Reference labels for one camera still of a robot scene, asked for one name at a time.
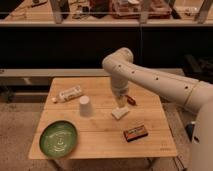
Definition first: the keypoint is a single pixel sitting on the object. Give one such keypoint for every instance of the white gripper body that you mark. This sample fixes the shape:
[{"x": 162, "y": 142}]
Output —
[{"x": 120, "y": 98}]

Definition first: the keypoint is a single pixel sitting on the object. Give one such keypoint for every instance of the white sponge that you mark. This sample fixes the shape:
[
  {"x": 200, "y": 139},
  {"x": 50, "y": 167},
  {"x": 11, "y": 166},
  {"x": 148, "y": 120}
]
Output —
[{"x": 118, "y": 113}]

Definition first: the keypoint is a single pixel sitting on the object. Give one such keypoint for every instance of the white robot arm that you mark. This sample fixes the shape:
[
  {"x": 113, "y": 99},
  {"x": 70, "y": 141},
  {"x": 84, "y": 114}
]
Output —
[{"x": 192, "y": 94}]

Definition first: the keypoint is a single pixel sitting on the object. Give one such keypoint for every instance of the green ceramic bowl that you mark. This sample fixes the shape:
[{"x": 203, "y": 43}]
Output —
[{"x": 58, "y": 139}]

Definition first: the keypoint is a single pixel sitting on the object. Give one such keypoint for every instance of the dark red oblong object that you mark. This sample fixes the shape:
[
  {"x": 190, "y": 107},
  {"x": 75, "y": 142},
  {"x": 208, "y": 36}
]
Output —
[{"x": 130, "y": 100}]

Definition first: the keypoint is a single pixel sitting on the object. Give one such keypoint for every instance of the wooden folding table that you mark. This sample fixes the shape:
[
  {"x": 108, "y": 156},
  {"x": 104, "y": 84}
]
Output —
[{"x": 101, "y": 135}]

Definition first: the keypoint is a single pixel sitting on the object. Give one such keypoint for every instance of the orange black box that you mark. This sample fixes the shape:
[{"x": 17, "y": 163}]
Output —
[{"x": 135, "y": 133}]

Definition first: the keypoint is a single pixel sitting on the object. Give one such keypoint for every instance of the white paper cup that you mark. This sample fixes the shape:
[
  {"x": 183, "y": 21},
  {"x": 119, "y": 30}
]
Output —
[{"x": 85, "y": 106}]

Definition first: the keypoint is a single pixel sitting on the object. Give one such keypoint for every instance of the white plastic bottle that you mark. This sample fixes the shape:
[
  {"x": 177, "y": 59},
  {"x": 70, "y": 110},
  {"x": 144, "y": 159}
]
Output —
[{"x": 68, "y": 94}]

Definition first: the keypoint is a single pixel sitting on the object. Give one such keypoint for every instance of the red tray on shelf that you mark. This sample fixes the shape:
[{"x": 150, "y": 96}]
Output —
[{"x": 131, "y": 9}]

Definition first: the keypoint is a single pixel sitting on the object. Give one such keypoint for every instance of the long wooden shelf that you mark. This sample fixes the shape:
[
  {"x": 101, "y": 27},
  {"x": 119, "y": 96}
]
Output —
[{"x": 90, "y": 13}]

